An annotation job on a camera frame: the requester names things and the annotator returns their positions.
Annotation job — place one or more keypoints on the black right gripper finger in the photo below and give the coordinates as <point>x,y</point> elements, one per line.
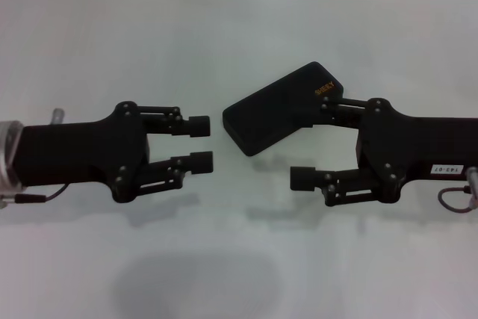
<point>345,117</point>
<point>304,179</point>

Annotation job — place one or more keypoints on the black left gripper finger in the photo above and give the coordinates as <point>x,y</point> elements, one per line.
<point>201,163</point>
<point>199,126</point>

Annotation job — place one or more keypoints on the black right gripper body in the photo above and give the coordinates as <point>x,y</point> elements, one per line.
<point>411,147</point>

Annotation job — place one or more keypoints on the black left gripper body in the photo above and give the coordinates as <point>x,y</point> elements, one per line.
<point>74,154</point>

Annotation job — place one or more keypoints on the black glasses case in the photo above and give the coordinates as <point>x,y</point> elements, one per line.
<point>276,117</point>

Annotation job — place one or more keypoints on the white and silver left robot arm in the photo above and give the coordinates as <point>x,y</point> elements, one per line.
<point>6,162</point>

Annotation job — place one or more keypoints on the silver cylindrical connector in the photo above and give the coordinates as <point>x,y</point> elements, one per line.
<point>473,188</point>
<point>58,115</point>

